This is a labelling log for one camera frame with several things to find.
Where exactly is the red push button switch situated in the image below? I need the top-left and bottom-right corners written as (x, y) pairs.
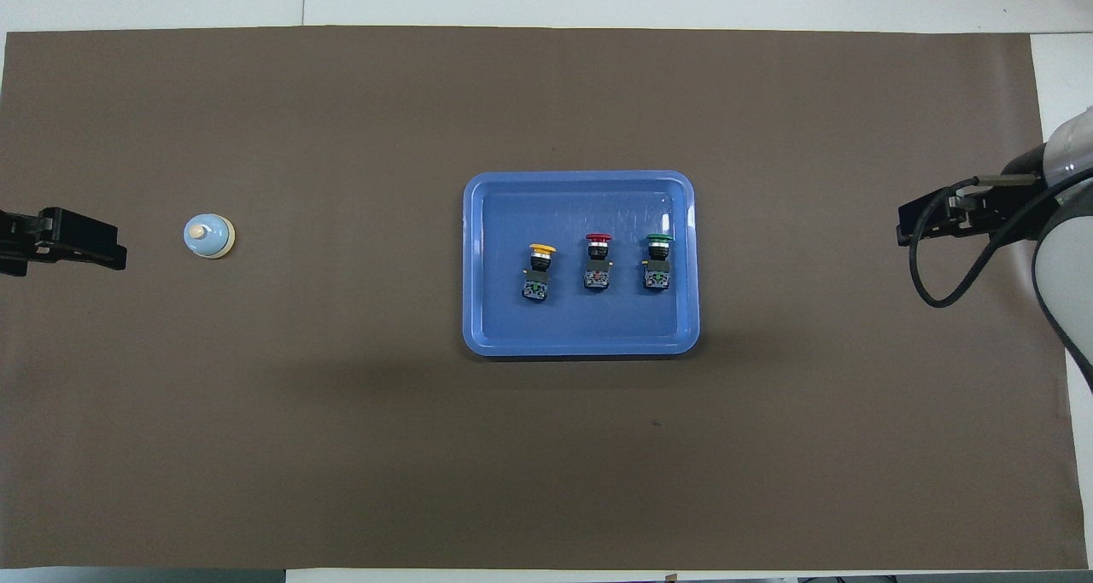
top-left (583, 233), bottom-right (615, 292)

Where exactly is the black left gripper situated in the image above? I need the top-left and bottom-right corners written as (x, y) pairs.
top-left (0, 208), bottom-right (127, 277)

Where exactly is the green push button switch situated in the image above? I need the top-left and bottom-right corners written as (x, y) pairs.
top-left (642, 234), bottom-right (675, 293)

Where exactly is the yellow push button switch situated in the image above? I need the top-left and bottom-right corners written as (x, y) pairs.
top-left (521, 243), bottom-right (558, 304)

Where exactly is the blue plastic tray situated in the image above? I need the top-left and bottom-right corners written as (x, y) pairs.
top-left (462, 171), bottom-right (701, 359)

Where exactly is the light blue service bell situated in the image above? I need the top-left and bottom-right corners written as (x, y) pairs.
top-left (183, 214), bottom-right (237, 261)

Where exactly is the brown table mat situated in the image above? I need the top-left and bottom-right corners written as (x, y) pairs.
top-left (0, 26), bottom-right (1090, 571)

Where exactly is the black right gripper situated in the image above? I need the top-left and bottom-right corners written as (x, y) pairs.
top-left (897, 173), bottom-right (1044, 247)

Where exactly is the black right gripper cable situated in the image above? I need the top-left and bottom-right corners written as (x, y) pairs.
top-left (908, 176), bottom-right (1093, 309)

